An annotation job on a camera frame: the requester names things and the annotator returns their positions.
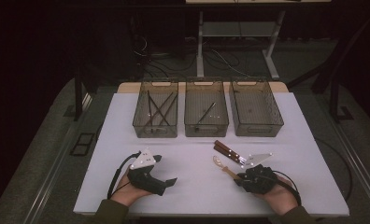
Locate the metal floor rail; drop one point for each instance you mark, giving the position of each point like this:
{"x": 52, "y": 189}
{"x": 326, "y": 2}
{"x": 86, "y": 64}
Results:
{"x": 54, "y": 168}
{"x": 357, "y": 161}

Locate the black metal stand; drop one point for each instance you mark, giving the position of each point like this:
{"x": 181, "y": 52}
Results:
{"x": 335, "y": 99}
{"x": 78, "y": 96}

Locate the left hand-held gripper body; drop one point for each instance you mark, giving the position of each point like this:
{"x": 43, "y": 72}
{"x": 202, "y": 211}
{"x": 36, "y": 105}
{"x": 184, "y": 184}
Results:
{"x": 144, "y": 180}

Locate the clear grey plastic bin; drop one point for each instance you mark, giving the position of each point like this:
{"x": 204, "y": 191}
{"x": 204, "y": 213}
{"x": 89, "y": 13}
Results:
{"x": 254, "y": 109}
{"x": 166, "y": 127}
{"x": 206, "y": 93}

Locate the white-legged desk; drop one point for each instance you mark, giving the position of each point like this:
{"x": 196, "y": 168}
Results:
{"x": 200, "y": 46}

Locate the person's left hand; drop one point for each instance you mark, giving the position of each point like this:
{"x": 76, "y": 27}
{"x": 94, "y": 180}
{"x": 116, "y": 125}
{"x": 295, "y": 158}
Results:
{"x": 127, "y": 194}

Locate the small light wooden spoon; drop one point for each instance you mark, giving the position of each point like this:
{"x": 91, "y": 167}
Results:
{"x": 226, "y": 170}

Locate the metal spoon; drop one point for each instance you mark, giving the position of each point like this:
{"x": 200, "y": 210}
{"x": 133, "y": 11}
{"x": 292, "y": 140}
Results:
{"x": 206, "y": 113}

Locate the person's right hand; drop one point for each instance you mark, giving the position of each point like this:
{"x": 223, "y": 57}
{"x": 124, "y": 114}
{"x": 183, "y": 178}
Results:
{"x": 281, "y": 199}

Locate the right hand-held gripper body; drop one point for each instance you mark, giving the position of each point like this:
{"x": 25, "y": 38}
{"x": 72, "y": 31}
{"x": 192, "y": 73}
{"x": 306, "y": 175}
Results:
{"x": 259, "y": 182}

